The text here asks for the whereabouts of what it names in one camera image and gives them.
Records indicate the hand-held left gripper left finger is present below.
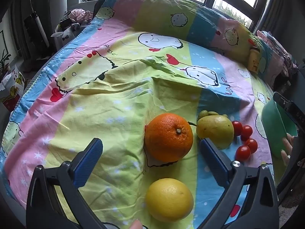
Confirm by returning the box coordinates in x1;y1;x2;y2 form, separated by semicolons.
26;138;105;229

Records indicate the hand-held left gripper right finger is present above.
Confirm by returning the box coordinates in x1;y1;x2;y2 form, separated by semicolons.
200;138;279;229

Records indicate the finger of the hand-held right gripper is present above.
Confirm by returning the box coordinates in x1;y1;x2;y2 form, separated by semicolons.
273;92;295;118

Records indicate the green plastic bowl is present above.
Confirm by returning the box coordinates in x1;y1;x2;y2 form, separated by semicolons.
261;99;298;158

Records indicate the yellow-green pear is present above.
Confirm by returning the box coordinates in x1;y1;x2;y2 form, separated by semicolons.
196;115;235;150

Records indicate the orange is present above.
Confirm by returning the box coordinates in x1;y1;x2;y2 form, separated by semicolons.
144;113;194;163

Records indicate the yellow citrus fruit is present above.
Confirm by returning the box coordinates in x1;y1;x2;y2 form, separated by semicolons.
145;178;194;222

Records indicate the person's right hand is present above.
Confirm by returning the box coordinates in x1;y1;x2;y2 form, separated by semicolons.
281;133;294;166

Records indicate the person's left hand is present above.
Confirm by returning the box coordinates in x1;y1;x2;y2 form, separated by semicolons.
129;219;144;229

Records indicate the red cherry tomato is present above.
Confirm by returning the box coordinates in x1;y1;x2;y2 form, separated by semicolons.
245;138;258;153
232;121;243;136
241;125;253;141
235;145;251;162

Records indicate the yellow bear print bottle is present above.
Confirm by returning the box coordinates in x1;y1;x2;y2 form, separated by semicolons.
247;46;261;72

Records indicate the pink patterned cloth pile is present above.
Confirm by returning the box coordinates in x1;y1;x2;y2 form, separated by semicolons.
257;30;298;77

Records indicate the cartoon print bed sheet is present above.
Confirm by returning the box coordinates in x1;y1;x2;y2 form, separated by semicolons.
0;17;277;229

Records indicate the colourful cardboard carton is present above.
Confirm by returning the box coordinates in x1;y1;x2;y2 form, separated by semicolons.
0;64;25;111

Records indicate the white plastic bag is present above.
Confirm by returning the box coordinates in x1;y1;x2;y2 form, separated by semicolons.
51;26;77;51

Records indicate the white rolled tube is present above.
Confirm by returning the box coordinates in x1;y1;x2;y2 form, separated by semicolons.
35;14;50;48

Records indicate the pink crumpled cloth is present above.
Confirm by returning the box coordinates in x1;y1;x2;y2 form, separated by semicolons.
68;8;92;23

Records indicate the cartoon print pillow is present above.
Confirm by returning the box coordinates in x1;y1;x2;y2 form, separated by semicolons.
94;0;267;72

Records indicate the white board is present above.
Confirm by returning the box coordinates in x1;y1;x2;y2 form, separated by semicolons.
49;0;68;21

